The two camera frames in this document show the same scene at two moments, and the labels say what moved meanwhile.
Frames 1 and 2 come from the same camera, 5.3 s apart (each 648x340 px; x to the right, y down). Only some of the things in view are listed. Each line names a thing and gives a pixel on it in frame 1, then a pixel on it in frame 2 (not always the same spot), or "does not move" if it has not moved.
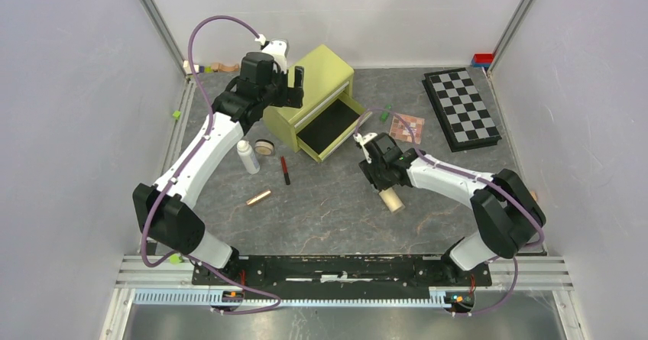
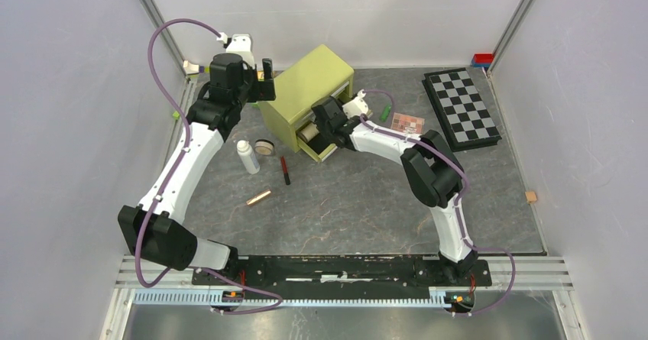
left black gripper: x=290 y=96 to x=263 y=89
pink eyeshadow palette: x=400 y=131 does not move
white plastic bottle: x=248 y=157 does not move
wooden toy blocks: x=216 y=67 does not move
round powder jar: x=264 y=147 does not move
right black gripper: x=368 y=170 to x=322 y=128
